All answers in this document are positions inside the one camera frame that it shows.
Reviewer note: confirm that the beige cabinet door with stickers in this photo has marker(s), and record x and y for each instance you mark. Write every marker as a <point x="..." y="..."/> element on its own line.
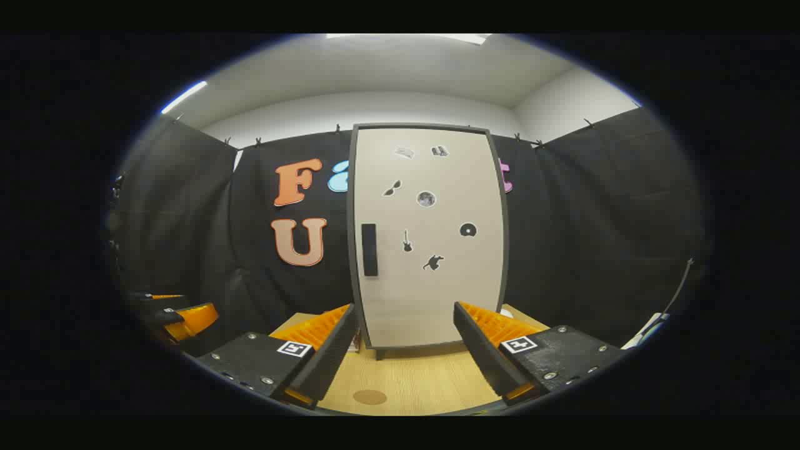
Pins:
<point x="431" y="294"/>

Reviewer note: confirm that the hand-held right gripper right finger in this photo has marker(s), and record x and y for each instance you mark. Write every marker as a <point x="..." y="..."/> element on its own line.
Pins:
<point x="481" y="356"/>

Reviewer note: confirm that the black backdrop cloth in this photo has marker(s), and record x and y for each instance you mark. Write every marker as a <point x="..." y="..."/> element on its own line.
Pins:
<point x="562" y="219"/>

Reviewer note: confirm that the grey cabinet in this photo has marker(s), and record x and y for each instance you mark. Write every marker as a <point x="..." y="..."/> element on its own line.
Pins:
<point x="351" y="250"/>

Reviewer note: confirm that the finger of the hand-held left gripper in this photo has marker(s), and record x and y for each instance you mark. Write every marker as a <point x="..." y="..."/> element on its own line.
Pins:
<point x="159" y="300"/>
<point x="197" y="319"/>

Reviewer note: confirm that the round brown coaster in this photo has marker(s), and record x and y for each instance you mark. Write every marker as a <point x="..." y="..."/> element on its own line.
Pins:
<point x="369" y="397"/>

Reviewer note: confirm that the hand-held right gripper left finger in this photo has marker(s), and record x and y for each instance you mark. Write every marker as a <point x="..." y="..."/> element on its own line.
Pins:
<point x="331" y="359"/>

